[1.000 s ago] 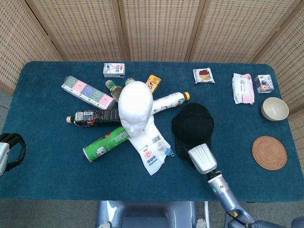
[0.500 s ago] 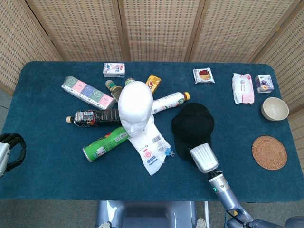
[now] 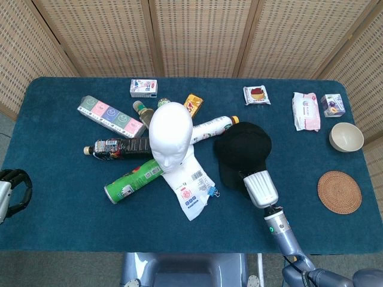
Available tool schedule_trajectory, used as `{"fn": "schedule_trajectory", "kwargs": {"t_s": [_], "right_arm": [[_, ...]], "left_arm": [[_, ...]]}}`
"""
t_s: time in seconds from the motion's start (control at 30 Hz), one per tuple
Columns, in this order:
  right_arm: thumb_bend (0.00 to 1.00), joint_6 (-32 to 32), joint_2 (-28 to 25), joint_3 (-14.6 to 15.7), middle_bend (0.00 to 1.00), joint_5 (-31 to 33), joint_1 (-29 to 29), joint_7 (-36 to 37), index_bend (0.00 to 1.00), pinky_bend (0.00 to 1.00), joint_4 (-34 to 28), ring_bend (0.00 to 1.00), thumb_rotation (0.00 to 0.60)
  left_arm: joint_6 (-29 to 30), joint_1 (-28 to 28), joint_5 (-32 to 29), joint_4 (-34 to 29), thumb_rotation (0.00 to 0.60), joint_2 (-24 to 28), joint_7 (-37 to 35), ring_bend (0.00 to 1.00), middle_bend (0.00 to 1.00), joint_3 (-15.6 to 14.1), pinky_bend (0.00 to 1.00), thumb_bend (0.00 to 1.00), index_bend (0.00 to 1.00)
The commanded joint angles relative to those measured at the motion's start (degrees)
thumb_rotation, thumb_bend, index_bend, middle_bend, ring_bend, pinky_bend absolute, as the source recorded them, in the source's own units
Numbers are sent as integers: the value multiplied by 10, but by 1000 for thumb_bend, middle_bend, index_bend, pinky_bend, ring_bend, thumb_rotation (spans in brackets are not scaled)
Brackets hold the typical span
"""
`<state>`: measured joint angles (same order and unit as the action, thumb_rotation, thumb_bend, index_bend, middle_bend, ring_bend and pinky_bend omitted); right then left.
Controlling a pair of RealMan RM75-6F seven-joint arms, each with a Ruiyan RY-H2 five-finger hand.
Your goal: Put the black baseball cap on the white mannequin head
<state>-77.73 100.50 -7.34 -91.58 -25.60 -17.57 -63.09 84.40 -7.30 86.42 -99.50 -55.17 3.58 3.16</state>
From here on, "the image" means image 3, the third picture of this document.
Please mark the white pink wet wipes pack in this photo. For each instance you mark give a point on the white pink wet wipes pack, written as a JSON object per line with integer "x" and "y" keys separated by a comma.
{"x": 305, "y": 112}

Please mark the woven bamboo folding screen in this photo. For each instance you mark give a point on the woven bamboo folding screen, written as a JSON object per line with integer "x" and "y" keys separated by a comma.
{"x": 194, "y": 36}

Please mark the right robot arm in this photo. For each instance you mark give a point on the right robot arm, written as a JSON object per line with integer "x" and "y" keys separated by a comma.
{"x": 281, "y": 230}

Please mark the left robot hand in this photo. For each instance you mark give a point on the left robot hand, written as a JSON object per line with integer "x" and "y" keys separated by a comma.
{"x": 24, "y": 185}

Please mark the dark tea bottle black label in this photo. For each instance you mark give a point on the dark tea bottle black label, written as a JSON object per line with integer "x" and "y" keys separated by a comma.
{"x": 125, "y": 148}

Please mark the blue binder clip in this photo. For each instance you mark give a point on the blue binder clip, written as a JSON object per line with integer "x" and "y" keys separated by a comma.
{"x": 213, "y": 191}

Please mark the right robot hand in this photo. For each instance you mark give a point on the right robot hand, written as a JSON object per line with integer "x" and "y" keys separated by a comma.
{"x": 260, "y": 188}

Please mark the white drink bottle orange cap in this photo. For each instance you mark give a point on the white drink bottle orange cap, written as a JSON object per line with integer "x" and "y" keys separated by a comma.
{"x": 209, "y": 127}

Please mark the cream bowl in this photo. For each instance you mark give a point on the cream bowl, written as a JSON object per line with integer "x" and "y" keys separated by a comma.
{"x": 346, "y": 137}

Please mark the purple juice carton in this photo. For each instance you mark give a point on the purple juice carton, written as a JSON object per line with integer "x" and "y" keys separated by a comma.
{"x": 332, "y": 105}

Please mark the white printed plastic bag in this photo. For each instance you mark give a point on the white printed plastic bag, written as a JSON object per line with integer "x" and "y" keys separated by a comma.
{"x": 188, "y": 191}

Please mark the snack packet red picture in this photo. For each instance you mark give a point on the snack packet red picture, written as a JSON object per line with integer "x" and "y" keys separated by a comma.
{"x": 256, "y": 95}

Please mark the brown bottle grey cap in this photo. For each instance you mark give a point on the brown bottle grey cap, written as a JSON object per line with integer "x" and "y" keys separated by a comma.
{"x": 143, "y": 115}

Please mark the blue table cloth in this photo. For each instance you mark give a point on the blue table cloth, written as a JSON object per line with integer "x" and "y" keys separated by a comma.
{"x": 74, "y": 224}

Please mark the small bottle green cap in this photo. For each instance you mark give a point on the small bottle green cap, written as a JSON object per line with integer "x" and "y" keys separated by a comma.
{"x": 163, "y": 103}

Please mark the multicolour tissue pack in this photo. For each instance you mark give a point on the multicolour tissue pack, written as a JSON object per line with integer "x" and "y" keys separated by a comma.
{"x": 110, "y": 115}

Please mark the white mannequin head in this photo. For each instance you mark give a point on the white mannequin head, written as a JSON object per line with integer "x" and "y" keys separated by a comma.
{"x": 170, "y": 128}

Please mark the yellow snack box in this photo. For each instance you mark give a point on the yellow snack box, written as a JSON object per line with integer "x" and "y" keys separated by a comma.
{"x": 193, "y": 104}

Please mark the black baseball cap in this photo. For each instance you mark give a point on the black baseball cap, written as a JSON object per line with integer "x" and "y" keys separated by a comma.
{"x": 242, "y": 143}

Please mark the white blue milk carton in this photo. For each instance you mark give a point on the white blue milk carton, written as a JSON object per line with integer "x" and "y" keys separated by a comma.
{"x": 143, "y": 88}

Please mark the green chips can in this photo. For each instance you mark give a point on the green chips can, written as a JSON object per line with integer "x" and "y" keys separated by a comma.
{"x": 131, "y": 182}

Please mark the round woven coaster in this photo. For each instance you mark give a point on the round woven coaster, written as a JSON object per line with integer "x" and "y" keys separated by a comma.
{"x": 339, "y": 192}

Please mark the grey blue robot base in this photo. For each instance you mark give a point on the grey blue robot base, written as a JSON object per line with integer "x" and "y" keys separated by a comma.
{"x": 185, "y": 269}

